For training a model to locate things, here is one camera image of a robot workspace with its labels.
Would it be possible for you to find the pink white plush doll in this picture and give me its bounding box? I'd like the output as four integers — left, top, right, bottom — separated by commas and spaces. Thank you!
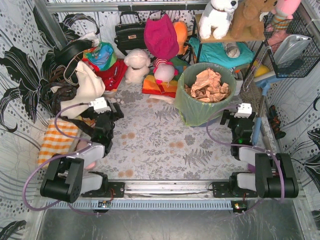
153, 58, 179, 84

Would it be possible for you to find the orange plush toy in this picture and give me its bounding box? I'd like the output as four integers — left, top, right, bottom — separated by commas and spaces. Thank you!
173, 21, 188, 55

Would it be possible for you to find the yellow plush toy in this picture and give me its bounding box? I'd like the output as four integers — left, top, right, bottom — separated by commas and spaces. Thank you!
253, 60, 270, 78

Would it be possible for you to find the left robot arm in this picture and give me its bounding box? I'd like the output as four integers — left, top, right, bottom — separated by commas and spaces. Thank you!
40, 101, 124, 203

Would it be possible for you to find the pink cylindrical pouch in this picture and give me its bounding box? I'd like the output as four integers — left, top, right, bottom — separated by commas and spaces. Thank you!
75, 140, 99, 171

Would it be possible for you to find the teal folded cloth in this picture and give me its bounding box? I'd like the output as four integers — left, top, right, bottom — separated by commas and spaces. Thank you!
198, 42, 255, 69

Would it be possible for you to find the green plastic trash bag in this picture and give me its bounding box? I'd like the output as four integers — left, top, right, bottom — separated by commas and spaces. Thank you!
174, 62, 236, 127

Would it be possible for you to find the purple cable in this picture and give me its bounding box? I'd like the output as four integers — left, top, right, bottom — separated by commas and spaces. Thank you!
22, 102, 111, 217
205, 104, 286, 216

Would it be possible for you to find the black round hat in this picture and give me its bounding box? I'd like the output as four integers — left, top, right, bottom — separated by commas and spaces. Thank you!
54, 39, 94, 66

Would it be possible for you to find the rainbow striped cloth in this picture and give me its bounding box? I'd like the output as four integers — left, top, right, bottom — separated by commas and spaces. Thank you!
141, 57, 193, 99

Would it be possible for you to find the red clothing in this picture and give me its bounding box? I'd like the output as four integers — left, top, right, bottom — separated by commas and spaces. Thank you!
95, 59, 128, 91

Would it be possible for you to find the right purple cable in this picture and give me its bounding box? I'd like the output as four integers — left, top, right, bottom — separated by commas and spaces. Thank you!
205, 104, 286, 216

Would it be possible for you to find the orange checkered towel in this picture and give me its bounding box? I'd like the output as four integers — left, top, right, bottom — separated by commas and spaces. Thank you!
37, 118, 82, 165

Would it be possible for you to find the black orange tool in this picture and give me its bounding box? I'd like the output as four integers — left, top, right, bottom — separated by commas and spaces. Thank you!
268, 105, 286, 140

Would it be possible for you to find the colourful patterned cloth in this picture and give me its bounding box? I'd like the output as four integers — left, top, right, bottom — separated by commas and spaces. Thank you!
82, 42, 117, 72

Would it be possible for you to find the silver foil bag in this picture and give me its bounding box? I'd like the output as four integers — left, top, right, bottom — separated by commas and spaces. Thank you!
273, 34, 312, 65

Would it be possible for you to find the cream canvas tote bag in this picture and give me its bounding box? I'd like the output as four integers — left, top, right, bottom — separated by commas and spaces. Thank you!
50, 61, 106, 119

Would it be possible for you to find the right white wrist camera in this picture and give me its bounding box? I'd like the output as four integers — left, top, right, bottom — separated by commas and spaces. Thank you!
234, 103, 253, 118

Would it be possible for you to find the blue trash bin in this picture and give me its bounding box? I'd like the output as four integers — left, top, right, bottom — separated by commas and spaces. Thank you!
180, 114, 222, 128

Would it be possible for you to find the cream plush lamb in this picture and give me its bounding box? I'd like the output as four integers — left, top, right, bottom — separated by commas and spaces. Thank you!
124, 48, 151, 84

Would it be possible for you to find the crumpled brown paper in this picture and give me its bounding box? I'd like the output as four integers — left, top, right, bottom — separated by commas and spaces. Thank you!
184, 68, 231, 103

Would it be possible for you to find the white plush dog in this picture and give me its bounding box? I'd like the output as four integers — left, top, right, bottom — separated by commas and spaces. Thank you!
199, 0, 238, 40

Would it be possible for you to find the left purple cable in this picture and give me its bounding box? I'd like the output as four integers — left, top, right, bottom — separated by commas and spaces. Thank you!
22, 102, 111, 217

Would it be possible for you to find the brown teddy bear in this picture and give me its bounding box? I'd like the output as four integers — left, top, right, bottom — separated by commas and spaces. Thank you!
230, 0, 278, 39

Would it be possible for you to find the wooden metal shelf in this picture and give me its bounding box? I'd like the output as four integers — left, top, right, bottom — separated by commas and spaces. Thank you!
189, 14, 265, 66

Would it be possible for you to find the pink plush toy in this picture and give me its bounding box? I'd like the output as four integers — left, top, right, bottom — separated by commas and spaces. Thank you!
271, 0, 301, 30

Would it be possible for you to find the black leather handbag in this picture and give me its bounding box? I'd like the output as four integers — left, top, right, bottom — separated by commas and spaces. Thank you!
114, 11, 147, 56

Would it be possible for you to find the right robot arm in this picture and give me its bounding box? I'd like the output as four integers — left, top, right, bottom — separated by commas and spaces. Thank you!
212, 106, 299, 199

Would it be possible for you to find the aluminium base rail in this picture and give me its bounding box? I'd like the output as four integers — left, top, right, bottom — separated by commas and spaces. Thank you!
37, 178, 306, 213

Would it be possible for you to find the black wire basket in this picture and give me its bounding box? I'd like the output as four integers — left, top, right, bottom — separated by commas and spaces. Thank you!
264, 12, 320, 78

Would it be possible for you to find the magenta fabric bag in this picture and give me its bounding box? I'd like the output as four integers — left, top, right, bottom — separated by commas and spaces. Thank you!
144, 13, 179, 60

